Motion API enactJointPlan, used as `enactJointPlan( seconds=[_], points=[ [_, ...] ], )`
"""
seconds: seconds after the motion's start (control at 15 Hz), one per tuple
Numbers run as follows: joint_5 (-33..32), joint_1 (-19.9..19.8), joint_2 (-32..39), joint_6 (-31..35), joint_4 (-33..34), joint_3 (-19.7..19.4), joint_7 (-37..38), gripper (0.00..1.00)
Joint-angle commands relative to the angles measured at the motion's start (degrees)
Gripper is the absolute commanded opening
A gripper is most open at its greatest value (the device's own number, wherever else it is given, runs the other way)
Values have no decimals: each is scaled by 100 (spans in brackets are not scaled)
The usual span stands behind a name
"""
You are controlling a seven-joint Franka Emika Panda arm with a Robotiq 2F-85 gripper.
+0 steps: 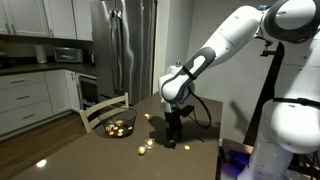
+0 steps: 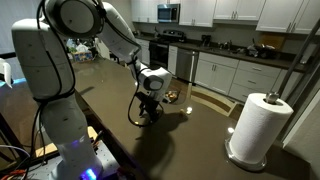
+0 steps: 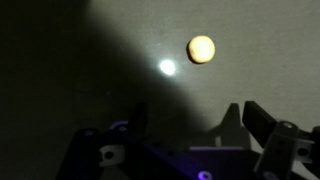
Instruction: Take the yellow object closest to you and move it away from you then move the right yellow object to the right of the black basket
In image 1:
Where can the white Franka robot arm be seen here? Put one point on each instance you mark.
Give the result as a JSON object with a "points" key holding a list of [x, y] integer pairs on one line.
{"points": [[293, 116]]}

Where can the white counter paper roll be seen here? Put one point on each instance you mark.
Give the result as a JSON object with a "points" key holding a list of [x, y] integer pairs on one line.
{"points": [[40, 54]]}

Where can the light wooden board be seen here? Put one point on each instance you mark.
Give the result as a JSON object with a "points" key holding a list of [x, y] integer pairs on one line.
{"points": [[238, 146]]}

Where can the beige wooden chair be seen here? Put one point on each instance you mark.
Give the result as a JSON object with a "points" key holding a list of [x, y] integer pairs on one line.
{"points": [[100, 106]]}

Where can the black wine cooler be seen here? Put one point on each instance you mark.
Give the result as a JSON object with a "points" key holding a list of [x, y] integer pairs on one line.
{"points": [[88, 93]]}

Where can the stainless steel fridge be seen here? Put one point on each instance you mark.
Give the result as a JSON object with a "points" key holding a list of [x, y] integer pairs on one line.
{"points": [[133, 50]]}

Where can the white wall cabinet door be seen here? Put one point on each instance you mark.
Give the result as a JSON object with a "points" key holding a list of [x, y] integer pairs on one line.
{"points": [[61, 18], [83, 20], [26, 16]]}

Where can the white door base cabinet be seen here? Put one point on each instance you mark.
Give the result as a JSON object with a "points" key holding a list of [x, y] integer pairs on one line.
{"points": [[56, 91]]}

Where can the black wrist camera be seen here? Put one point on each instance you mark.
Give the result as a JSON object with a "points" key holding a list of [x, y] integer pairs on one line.
{"points": [[187, 110]]}

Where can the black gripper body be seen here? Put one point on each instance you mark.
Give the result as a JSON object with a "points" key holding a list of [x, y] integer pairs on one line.
{"points": [[173, 121]]}

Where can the dark counter slab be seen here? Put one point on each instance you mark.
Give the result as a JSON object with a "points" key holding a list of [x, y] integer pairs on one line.
{"points": [[50, 66]]}

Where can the white paper towel roll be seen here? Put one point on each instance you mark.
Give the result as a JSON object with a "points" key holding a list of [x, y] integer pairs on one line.
{"points": [[173, 69]]}

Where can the yellow object in basket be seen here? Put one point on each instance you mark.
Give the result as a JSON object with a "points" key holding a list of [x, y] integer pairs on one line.
{"points": [[111, 133], [118, 123], [108, 128], [129, 128]]}

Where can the small yellow round object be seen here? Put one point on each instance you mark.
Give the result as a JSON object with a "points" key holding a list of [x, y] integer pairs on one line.
{"points": [[187, 147], [147, 116], [142, 150], [150, 142]]}

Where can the black stand pole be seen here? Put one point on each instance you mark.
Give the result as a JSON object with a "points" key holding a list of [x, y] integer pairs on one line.
{"points": [[266, 93]]}

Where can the white drawer cabinet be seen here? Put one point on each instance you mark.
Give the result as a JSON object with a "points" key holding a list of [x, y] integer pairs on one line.
{"points": [[23, 96]]}

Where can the metal paper towel holder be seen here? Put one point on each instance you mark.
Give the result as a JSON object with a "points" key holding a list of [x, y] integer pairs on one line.
{"points": [[178, 62]]}

